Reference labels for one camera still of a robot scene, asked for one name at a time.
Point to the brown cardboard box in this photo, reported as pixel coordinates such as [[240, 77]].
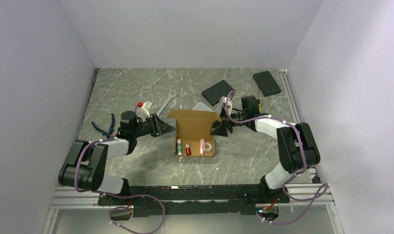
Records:
[[191, 126]]

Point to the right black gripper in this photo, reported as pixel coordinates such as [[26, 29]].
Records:
[[221, 127]]

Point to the yellow black screwdriver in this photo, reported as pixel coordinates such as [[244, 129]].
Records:
[[258, 100]]

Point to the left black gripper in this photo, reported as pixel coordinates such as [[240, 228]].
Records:
[[159, 127]]

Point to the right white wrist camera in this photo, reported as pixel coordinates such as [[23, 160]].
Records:
[[225, 102]]

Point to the clear tape roll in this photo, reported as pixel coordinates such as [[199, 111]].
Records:
[[207, 146]]

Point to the black ported switch box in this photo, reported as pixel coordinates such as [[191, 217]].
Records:
[[266, 83]]

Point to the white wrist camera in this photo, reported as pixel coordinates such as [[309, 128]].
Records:
[[225, 102], [143, 107]]

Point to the red capped small bottle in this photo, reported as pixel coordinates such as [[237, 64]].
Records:
[[188, 149]]

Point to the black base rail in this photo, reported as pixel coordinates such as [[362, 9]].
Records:
[[202, 199]]

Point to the green white glue stick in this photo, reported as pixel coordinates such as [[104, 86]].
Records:
[[179, 147]]

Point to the black flat network switch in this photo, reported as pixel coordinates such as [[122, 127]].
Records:
[[216, 91]]

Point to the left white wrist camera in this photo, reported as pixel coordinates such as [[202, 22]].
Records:
[[143, 107]]

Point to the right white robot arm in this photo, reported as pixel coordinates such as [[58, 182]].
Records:
[[297, 149]]

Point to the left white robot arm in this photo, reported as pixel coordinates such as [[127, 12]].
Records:
[[84, 166]]

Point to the silver open-end wrench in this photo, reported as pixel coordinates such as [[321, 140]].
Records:
[[171, 95]]

